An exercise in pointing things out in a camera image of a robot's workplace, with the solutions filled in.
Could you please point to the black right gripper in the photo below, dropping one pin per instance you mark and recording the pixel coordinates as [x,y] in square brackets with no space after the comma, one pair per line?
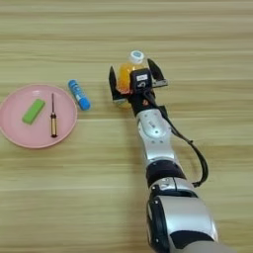
[138,102]

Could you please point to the small black box white label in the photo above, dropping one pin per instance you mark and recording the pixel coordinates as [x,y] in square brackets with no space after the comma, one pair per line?
[141,80]

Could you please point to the orange juice bottle white cap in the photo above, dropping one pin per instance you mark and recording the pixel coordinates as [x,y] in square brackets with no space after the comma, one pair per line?
[124,75]

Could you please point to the blue glue stick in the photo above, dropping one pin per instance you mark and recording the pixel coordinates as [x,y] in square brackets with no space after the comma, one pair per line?
[79,95]

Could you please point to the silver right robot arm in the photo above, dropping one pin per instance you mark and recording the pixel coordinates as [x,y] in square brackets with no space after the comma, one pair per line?
[164,184]

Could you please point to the pink round plate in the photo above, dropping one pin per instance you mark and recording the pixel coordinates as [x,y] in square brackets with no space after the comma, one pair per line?
[36,135]

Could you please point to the green rectangular eraser block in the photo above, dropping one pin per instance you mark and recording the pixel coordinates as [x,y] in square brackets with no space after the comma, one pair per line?
[33,111]

